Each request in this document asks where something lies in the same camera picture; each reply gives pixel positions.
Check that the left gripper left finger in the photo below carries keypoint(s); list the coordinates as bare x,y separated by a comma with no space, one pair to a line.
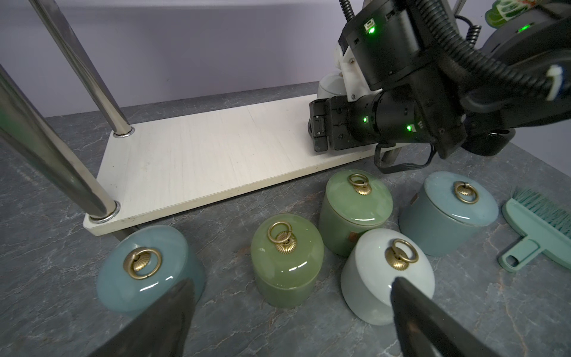
161,330

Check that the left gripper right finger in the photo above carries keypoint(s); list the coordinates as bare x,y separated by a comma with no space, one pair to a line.
423,328

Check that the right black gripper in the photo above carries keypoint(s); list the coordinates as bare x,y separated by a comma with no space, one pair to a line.
396,116

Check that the small blue tea canister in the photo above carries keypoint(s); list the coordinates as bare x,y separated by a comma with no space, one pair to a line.
146,265

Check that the large white tea canister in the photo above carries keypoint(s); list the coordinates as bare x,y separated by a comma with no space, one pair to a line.
380,256

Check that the large green tea canister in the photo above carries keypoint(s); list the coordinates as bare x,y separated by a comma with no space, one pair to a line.
354,203

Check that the large light blue tea canister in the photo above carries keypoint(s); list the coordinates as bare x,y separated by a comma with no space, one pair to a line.
447,210

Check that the small green tea canister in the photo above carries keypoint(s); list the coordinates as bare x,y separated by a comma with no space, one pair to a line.
287,253

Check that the small white tea canister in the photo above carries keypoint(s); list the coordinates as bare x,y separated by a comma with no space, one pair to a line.
332,85

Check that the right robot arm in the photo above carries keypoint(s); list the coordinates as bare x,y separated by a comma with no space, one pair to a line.
410,77

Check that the white two-tier shelf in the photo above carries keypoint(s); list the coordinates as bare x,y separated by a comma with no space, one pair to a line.
159,50

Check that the potted plant with pink flower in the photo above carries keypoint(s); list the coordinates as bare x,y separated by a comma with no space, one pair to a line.
503,11

